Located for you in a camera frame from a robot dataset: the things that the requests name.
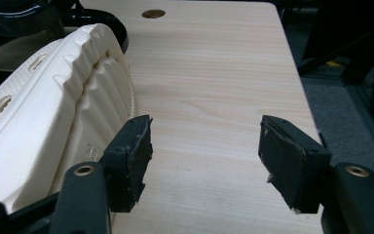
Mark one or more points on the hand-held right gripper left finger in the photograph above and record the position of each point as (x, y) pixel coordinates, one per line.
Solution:
(126, 162)

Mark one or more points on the red and black shoe rack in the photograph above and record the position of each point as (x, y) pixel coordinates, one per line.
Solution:
(112, 19)

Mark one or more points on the cream white clog shoe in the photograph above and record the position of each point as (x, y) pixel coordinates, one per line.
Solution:
(45, 113)

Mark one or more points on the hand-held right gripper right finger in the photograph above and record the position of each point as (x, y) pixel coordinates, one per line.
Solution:
(289, 162)

